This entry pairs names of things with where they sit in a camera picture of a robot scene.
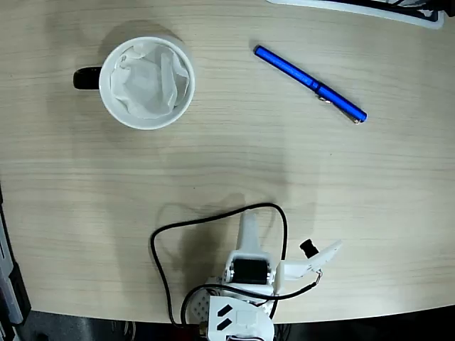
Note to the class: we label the blue pen with metal clip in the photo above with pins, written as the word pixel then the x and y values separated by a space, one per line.
pixel 284 66

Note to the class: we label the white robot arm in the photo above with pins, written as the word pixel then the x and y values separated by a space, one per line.
pixel 249 319

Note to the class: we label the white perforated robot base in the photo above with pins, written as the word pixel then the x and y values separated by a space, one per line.
pixel 200 307

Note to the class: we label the crumpled white paper tissue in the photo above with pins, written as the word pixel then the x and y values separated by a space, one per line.
pixel 145 85

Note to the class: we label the wrist camera on white bracket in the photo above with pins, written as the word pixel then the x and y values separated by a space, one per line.
pixel 302 268

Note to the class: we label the grey metal equipment frame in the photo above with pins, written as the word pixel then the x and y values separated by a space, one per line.
pixel 7 284

